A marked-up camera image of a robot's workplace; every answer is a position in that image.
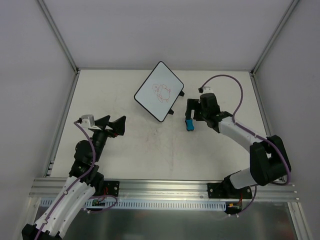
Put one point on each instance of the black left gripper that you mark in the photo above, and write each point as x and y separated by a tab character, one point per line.
105	129

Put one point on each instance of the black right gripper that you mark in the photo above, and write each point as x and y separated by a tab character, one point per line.
198	113

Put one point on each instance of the blue whiteboard eraser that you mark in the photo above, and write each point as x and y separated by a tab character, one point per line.
189	125

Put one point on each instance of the white whiteboard black frame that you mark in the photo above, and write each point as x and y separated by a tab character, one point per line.
159	92

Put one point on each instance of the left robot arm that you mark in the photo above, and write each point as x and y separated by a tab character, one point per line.
84	180

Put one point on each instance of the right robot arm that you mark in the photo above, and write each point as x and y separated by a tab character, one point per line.
268	159

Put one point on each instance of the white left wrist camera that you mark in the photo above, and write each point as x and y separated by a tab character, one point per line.
87	121

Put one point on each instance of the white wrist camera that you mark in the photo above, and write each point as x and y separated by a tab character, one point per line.
205	90
87	121

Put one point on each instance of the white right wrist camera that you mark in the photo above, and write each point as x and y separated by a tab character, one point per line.
205	90

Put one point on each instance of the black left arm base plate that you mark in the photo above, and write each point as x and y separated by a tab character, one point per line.
107	187

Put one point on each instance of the right aluminium frame post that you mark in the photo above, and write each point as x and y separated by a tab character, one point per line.
280	25

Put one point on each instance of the aluminium frame post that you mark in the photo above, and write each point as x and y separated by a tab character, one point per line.
57	34
280	25

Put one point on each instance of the white slotted cable duct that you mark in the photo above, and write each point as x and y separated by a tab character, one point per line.
136	204

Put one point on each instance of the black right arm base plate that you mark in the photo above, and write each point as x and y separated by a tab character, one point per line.
221	190

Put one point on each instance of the aluminium front rail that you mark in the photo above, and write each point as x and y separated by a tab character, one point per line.
185	190

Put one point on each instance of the left aluminium frame post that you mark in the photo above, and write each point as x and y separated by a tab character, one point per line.
57	34

